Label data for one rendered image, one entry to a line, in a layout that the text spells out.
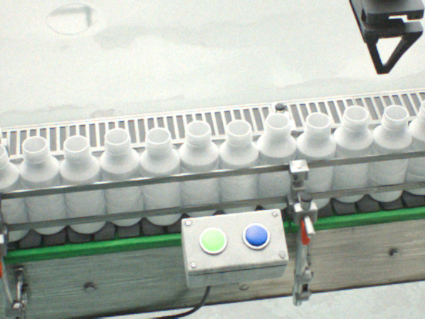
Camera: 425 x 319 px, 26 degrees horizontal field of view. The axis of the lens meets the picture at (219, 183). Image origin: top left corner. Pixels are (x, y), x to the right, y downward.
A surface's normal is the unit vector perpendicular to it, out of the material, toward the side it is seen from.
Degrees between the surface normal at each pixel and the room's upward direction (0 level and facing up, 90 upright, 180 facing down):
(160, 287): 90
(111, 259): 90
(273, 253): 20
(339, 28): 0
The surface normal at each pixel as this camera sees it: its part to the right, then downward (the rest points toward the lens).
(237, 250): 0.04, -0.44
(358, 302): 0.00, -0.71
